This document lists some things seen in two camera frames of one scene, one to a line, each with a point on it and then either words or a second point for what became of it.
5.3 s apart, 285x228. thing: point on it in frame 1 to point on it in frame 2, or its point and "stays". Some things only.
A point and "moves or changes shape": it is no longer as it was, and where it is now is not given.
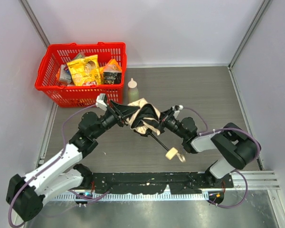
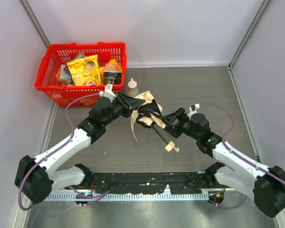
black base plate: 135,183 stays
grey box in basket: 64,77 stays
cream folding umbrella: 145,119 moves or changes shape
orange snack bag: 112,66 stays
